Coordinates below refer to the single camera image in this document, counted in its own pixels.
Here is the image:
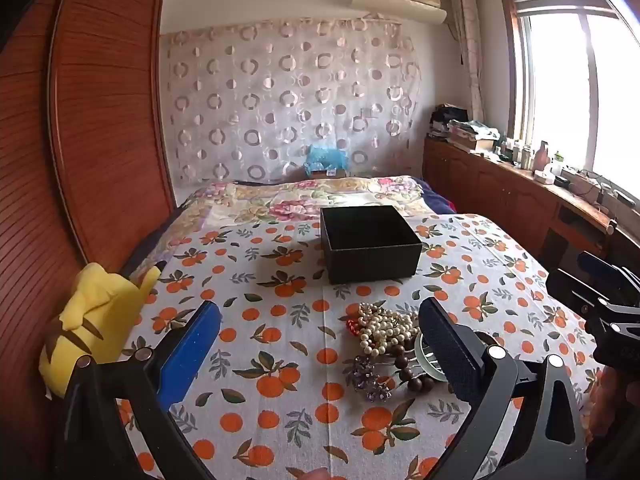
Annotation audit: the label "brown wooden wardrobe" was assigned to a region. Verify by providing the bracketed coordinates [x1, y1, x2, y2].
[0, 0, 177, 480]

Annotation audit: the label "floral quilt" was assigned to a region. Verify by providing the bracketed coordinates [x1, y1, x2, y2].
[172, 175, 431, 241]

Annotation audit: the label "orange fruit print bedsheet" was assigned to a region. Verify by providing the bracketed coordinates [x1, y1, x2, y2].
[115, 212, 608, 480]

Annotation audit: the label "stack of books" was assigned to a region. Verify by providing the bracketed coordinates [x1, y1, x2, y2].
[447, 120, 501, 153]

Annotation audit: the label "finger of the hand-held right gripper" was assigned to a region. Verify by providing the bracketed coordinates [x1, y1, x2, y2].
[577, 251, 640, 292]
[546, 269, 640, 313]

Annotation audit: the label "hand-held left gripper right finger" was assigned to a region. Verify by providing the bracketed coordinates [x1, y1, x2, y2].
[418, 297, 586, 480]

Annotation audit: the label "blue plastic bag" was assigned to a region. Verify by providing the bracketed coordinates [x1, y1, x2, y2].
[304, 144, 349, 172]

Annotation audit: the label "long wooden cabinet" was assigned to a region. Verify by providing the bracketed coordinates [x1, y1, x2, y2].
[423, 135, 640, 281]

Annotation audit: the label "black square box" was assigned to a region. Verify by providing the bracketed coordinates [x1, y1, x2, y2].
[320, 205, 423, 285]

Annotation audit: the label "cream pearl necklace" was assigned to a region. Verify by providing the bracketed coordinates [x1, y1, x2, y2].
[357, 302, 421, 358]

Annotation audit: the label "brown wooden bead bracelet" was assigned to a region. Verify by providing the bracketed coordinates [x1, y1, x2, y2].
[390, 350, 437, 394]

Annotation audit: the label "beige window curtain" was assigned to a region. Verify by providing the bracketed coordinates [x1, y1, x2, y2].
[449, 0, 488, 126]

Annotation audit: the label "yellow plush toy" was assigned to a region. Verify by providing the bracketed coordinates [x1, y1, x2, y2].
[40, 262, 162, 398]

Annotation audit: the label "pale green jade bangle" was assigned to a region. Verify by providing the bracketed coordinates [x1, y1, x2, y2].
[414, 332, 451, 383]

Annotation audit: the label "black cables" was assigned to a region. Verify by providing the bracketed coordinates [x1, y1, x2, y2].
[560, 165, 636, 206]

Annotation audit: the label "pile of dark clothes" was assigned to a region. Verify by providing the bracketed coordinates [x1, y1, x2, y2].
[430, 104, 468, 138]

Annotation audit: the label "sheer circle-pattern wall curtain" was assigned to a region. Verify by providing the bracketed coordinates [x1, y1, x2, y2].
[160, 17, 421, 188]

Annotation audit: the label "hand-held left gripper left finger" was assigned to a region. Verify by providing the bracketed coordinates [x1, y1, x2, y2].
[52, 300, 223, 480]

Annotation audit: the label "purple crystal bracelet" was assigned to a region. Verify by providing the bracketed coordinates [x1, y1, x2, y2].
[351, 356, 396, 402]

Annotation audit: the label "dark blue blanket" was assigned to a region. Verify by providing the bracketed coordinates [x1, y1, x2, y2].
[415, 180, 458, 213]

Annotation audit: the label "group of small bottles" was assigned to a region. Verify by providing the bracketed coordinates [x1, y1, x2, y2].
[497, 137, 533, 168]

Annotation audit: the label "window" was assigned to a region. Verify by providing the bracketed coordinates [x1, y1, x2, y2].
[500, 0, 640, 181]

